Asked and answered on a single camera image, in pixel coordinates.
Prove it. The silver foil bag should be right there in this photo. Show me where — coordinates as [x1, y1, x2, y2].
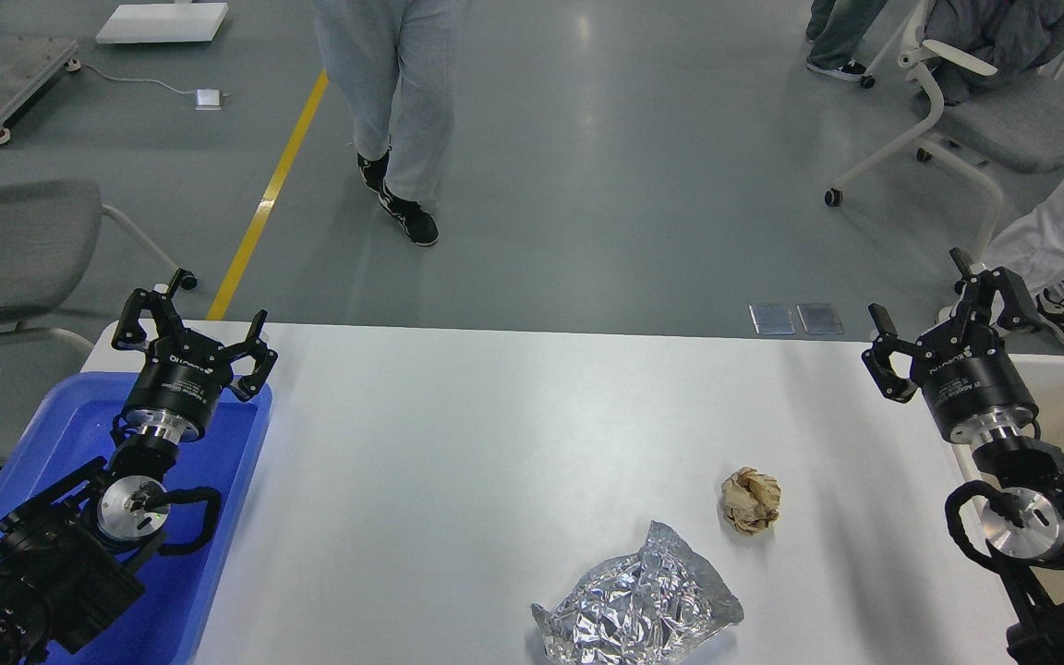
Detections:
[531, 521, 744, 664]

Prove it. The crumpled brown paper ball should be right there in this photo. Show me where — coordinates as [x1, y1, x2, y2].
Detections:
[720, 466, 781, 538]

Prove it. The metal floor plate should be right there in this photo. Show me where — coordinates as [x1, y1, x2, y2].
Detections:
[749, 303, 795, 336]
[795, 303, 845, 335]

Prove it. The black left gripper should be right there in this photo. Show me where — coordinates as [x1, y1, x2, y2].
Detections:
[111, 288, 279, 440]

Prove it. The right metal floor plate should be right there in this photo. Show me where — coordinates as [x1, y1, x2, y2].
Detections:
[795, 303, 845, 335]

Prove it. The grey chair on left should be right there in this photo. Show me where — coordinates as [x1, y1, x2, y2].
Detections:
[0, 178, 199, 358]

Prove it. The white grey office chair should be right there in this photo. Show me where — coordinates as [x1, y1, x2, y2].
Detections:
[824, 1, 1064, 257]

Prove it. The left metal floor plate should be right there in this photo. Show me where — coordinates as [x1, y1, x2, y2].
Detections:
[749, 303, 795, 336]

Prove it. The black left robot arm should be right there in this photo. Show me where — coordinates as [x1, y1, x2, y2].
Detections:
[0, 286, 278, 664]

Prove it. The person in dark green trousers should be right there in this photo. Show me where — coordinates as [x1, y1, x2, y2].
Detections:
[804, 0, 887, 81]

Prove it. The blue plastic bin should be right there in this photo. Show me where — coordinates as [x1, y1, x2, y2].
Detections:
[0, 371, 273, 665]

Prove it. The person in grey sweatpants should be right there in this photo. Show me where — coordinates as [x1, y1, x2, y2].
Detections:
[313, 1, 470, 246]

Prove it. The grey jacket on chair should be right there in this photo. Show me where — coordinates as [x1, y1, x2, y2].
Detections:
[924, 1, 1064, 104]

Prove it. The white platform on floor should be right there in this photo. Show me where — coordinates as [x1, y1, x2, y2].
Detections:
[94, 1, 229, 43]

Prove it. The wheeled metal cart base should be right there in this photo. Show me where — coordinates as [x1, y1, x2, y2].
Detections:
[0, 35, 80, 146]

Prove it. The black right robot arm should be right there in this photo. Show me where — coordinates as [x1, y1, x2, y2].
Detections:
[862, 248, 1064, 664]

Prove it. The grey power adapter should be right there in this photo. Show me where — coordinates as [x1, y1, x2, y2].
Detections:
[194, 89, 225, 111]

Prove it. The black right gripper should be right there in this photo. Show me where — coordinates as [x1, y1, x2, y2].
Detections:
[861, 247, 1043, 444]

